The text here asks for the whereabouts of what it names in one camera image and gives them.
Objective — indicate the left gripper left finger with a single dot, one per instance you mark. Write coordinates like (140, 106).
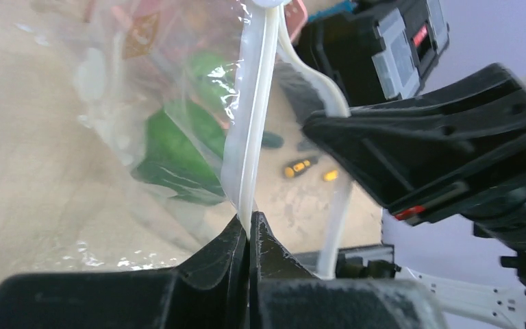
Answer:
(208, 290)

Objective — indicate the black yellow screwdriver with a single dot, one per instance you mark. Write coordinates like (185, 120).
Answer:
(298, 167)

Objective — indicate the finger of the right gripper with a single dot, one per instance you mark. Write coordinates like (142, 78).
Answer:
(431, 156)

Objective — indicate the clear zip top bag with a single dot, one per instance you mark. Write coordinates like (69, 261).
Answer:
(179, 91)

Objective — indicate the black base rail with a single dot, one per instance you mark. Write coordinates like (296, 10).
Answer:
(359, 262)

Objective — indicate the green handled screwdriver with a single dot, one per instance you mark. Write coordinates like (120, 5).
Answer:
(271, 140)

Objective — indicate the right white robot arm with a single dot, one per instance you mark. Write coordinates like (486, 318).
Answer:
(505, 308)

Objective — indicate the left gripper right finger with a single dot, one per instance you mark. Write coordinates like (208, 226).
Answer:
(284, 294)

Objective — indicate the green bell pepper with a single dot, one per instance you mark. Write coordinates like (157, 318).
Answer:
(172, 161)

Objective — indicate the pink plastic basket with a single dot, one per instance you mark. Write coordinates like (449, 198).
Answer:
(296, 16)

